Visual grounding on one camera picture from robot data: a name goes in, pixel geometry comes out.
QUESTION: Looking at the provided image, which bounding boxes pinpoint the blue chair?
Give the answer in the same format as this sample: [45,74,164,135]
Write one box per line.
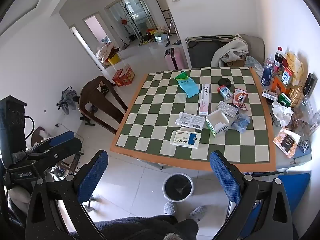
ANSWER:
[246,172,311,230]

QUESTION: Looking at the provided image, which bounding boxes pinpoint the blue white milk carton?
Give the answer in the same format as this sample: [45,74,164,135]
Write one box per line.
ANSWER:
[281,67,293,85]

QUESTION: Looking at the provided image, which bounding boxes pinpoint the person's left forearm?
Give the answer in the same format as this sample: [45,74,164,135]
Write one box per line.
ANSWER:
[0,185,33,240]

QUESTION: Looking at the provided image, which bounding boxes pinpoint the wooden table leg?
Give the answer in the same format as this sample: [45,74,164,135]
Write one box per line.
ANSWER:
[79,76,128,134]

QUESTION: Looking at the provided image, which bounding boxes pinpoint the orange box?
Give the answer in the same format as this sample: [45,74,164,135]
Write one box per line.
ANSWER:
[271,76,292,95]

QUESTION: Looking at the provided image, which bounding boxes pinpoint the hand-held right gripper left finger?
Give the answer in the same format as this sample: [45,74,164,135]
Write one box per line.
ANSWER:
[26,150,109,240]

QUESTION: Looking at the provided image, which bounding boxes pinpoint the pink suitcase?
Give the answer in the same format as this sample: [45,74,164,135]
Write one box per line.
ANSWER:
[164,47,184,70]

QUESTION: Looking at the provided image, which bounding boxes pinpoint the yellow plastic bag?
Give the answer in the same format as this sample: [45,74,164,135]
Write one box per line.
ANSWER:
[285,52,304,85]

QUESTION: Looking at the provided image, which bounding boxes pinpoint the orange white snack packet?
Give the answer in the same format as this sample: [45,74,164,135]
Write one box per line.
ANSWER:
[232,88,249,111]

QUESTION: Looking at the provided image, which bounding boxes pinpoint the green and blue plastic bag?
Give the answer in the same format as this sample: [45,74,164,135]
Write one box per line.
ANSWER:
[175,71,200,98]

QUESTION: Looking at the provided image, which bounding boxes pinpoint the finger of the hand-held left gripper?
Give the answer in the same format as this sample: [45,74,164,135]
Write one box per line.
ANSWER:
[31,131,75,153]
[25,138,83,172]

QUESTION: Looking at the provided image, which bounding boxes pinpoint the amber plastic bottle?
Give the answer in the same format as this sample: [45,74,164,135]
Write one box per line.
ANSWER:
[290,85,304,108]

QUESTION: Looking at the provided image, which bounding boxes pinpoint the white and blue medicine box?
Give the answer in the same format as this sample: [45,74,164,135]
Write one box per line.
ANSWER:
[169,130,202,150]

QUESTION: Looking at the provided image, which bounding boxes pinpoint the crumpled blue plastic wrapper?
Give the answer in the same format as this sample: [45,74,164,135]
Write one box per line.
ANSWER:
[231,114,251,133]

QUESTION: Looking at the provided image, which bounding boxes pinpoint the white open cardboard box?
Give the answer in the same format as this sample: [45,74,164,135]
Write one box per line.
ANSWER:
[205,109,230,138]

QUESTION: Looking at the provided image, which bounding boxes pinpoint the red printed carton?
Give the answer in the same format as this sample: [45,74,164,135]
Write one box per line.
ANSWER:
[119,64,135,85]
[112,69,125,87]

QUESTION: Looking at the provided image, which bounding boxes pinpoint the pink toothpaste box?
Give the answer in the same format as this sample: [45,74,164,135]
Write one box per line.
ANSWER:
[199,83,211,116]

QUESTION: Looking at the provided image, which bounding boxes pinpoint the clear plastic bag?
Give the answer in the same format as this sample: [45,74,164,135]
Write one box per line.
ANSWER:
[244,56,263,77]

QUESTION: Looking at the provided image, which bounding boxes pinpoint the grey folding cot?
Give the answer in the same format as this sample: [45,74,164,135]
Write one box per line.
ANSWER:
[185,35,240,68]

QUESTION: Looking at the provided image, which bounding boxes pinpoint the orange wet wipes packet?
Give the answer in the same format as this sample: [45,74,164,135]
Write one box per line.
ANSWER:
[273,127,301,158]

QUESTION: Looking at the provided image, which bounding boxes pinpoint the black cable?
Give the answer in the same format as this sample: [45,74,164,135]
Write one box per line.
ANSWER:
[24,116,35,140]

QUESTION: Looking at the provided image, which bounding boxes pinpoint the grey fuzzy slipper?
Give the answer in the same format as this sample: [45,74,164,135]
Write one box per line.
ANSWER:
[189,206,207,222]
[164,202,177,215]

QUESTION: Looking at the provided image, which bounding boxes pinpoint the glass sliding door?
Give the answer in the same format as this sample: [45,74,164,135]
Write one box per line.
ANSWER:
[105,0,153,34]

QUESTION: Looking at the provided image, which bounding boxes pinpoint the silver blister pack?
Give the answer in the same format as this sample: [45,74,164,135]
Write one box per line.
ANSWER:
[217,101,239,118]

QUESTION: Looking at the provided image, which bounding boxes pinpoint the cola bottle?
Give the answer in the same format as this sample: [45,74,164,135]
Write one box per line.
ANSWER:
[274,47,284,74]

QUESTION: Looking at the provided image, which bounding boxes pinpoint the black coat rack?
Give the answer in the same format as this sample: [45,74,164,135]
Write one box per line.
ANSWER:
[120,1,140,39]

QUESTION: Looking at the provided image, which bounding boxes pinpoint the small blue white carton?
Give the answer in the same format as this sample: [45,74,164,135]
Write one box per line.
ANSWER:
[217,85,234,100]

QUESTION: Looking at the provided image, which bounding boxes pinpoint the white flat box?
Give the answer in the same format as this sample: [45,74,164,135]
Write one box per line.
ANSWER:
[262,89,278,102]

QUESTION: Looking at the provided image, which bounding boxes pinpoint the dark blue bottle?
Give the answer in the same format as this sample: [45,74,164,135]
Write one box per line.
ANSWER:
[261,64,274,87]

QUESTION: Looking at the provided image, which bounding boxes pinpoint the green white checkered table mat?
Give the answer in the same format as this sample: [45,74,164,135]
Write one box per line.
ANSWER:
[110,67,277,172]

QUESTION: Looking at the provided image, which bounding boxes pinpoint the pile of clothes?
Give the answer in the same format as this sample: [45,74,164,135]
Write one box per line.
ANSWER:
[96,42,120,60]

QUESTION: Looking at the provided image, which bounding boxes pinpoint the white round trash bin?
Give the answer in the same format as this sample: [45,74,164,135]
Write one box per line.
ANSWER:
[162,173,194,202]

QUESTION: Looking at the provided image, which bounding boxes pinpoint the black box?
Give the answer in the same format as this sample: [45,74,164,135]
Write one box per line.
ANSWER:
[304,73,318,97]

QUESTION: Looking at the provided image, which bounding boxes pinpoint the beige jacket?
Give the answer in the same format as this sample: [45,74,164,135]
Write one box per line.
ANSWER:
[211,35,249,67]

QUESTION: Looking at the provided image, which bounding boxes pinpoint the white flat sachet packet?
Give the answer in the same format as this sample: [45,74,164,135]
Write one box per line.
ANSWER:
[175,112,205,130]

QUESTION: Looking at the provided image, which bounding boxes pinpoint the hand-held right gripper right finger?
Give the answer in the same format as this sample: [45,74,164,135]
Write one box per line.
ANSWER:
[209,150,293,240]

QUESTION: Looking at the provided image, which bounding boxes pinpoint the person's dark trousers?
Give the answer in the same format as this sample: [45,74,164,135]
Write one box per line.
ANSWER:
[95,215,199,240]

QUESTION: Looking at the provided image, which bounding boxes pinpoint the green box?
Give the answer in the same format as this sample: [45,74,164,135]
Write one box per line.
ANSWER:
[278,92,292,108]

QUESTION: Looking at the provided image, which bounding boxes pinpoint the crumpled white tissue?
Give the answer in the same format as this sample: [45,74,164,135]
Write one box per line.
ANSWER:
[272,101,294,127]

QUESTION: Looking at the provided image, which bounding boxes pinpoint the beige armchair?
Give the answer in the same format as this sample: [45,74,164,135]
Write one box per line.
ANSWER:
[240,34,265,65]

